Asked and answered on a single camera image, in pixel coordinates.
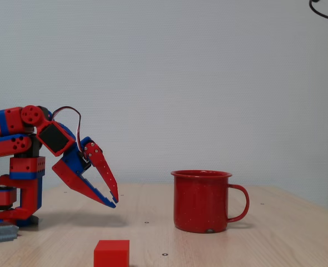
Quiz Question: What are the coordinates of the red cube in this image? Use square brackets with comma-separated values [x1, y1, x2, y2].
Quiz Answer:
[93, 240, 131, 267]

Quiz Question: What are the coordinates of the grey metal table clamp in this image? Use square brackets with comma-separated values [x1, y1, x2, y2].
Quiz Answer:
[0, 224, 19, 245]

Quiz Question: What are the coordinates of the red white black servo cable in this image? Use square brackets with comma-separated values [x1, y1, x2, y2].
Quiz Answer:
[50, 106, 87, 161]

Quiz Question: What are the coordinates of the red enamel mug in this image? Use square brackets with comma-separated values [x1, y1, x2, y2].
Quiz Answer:
[170, 170, 250, 234]

